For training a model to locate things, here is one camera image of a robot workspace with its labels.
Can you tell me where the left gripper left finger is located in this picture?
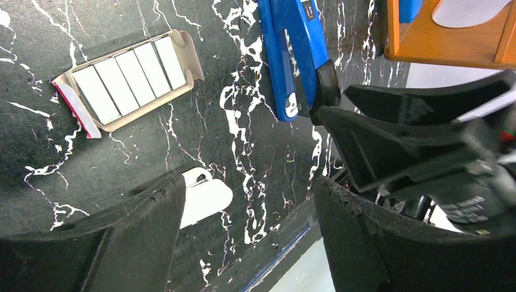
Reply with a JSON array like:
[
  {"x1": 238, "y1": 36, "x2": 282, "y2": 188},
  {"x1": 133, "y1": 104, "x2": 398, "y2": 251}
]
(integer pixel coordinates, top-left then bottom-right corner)
[{"x1": 1, "y1": 173, "x2": 186, "y2": 291}]

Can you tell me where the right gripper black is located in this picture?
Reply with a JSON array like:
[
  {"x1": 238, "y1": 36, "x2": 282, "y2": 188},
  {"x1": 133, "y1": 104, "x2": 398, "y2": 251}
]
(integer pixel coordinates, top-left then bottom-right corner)
[{"x1": 316, "y1": 70, "x2": 515, "y2": 236}]

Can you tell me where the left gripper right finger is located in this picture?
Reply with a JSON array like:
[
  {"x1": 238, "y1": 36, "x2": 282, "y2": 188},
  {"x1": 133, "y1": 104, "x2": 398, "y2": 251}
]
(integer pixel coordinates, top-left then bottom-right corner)
[{"x1": 314, "y1": 176, "x2": 515, "y2": 291}]

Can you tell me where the silver staple strip tray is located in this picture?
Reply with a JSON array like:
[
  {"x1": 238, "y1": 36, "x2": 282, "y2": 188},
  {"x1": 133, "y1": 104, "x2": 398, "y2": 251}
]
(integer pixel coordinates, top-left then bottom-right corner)
[{"x1": 52, "y1": 30, "x2": 204, "y2": 139}]

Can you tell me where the blue object on shelf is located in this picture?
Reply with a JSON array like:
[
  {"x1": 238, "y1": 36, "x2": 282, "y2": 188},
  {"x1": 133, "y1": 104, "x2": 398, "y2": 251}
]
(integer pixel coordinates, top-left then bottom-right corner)
[{"x1": 399, "y1": 0, "x2": 423, "y2": 23}]

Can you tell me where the orange wooden shelf rack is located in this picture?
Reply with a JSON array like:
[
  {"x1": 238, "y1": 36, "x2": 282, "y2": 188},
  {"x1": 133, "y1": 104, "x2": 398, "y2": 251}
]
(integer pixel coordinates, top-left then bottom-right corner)
[{"x1": 384, "y1": 1, "x2": 515, "y2": 69}]

